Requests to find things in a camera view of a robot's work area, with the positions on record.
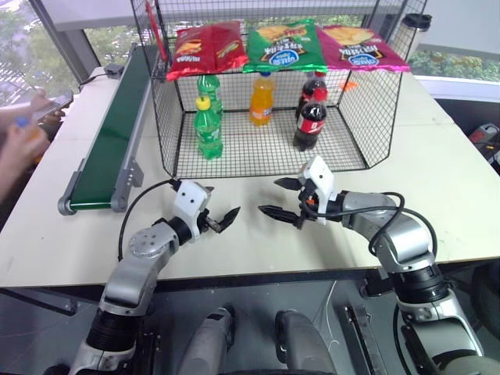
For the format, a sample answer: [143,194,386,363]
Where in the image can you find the green soda bottle yellow cap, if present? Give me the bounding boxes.
[193,96,225,161]

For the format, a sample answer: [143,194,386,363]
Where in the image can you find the red and black power tool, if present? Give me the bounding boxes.
[467,122,500,167]

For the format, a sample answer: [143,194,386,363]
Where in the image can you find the dark smartphone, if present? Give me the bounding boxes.
[30,90,75,123]

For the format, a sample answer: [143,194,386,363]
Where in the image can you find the green conveyor belt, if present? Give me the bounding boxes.
[57,43,158,215]

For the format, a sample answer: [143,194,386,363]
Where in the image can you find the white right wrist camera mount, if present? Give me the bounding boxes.
[298,155,336,227]

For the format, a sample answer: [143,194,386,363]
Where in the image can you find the person's right hand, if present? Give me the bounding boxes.
[1,125,52,177]

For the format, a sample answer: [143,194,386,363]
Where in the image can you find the black power adapter cable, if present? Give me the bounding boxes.
[77,71,107,93]

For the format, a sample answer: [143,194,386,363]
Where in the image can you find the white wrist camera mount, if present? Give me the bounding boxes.
[298,155,336,227]
[171,180,210,239]

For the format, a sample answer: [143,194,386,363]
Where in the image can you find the person's left hand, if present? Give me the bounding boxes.
[27,88,68,132]

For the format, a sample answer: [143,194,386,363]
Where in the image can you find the silver tumbler black lid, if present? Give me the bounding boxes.
[390,13,433,60]

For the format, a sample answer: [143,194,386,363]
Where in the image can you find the green chips bag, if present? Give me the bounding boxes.
[242,17,329,74]

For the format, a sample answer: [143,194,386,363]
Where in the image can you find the red chips bag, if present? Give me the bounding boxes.
[166,20,249,82]

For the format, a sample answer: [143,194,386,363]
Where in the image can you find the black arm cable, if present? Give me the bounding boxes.
[323,191,439,255]
[116,177,183,263]

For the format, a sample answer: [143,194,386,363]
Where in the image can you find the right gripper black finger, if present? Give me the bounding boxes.
[273,177,304,192]
[258,205,302,227]

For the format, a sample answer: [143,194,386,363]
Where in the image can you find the grey rounded robot leg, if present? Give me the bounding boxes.
[274,309,345,375]
[181,305,236,375]

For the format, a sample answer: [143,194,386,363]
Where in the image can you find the cola bottle red cap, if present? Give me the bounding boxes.
[292,87,329,152]
[300,71,328,105]

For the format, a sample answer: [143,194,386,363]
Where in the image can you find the orange soda bottle blue cap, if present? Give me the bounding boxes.
[249,71,275,128]

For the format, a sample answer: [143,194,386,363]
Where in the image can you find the black power adapter box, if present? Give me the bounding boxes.
[102,63,126,80]

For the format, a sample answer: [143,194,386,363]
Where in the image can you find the pink chips bag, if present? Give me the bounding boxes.
[315,24,412,73]

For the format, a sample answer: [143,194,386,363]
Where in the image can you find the black table clamp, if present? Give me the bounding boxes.
[359,271,396,298]

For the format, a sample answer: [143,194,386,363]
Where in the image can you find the black wire mesh basket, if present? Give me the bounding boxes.
[130,0,427,179]

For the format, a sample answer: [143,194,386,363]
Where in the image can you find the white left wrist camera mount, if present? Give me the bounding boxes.
[171,180,210,239]

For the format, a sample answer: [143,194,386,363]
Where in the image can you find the red strap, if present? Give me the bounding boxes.
[144,0,170,62]

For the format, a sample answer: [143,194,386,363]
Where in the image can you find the small orange bottle blue cap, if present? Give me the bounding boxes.
[14,116,43,165]

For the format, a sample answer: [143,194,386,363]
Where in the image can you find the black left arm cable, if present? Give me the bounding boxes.
[116,177,183,263]

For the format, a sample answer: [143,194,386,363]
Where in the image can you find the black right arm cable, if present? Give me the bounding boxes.
[323,191,439,255]

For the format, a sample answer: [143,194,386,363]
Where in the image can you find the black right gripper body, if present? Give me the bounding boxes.
[295,180,317,230]

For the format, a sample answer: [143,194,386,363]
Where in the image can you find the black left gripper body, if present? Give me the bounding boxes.
[196,209,220,235]

